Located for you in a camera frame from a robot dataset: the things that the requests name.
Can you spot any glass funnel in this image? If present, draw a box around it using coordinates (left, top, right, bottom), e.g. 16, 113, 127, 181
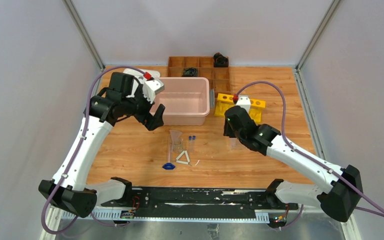
169, 129, 183, 145

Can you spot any small glass beaker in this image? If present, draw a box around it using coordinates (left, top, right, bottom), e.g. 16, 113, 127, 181
172, 139, 184, 154

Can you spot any blue capped tube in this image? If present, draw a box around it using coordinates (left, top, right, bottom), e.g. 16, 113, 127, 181
187, 135, 194, 153
191, 135, 196, 152

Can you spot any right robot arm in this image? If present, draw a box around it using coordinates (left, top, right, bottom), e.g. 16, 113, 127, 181
224, 106, 363, 223

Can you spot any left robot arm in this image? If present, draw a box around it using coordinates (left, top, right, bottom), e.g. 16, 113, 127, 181
38, 72, 165, 218

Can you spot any yellow test tube rack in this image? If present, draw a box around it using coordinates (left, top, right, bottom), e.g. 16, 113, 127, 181
214, 93, 266, 124

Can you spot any pink plastic bin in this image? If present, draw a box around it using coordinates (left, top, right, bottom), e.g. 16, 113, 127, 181
150, 77, 210, 126

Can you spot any white plastic lid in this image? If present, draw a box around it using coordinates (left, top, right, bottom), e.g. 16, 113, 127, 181
123, 68, 161, 79

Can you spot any blue round cap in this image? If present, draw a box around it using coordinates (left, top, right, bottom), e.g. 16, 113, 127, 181
162, 162, 176, 170

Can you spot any wooden compartment tray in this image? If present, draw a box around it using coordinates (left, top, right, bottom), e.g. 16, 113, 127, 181
167, 56, 232, 94

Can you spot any white clay triangle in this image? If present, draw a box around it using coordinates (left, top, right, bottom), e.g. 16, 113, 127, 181
175, 150, 191, 165

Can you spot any black object in tray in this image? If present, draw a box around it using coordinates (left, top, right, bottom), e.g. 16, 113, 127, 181
182, 67, 199, 77

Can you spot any black object behind tray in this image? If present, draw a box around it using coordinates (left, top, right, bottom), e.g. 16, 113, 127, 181
213, 52, 229, 68

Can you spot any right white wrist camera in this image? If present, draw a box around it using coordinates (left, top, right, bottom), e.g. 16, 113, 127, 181
232, 94, 251, 113

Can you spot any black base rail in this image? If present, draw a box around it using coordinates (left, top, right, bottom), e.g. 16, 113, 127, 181
102, 186, 299, 222

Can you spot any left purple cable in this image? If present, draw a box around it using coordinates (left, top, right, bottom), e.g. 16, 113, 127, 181
40, 65, 151, 236

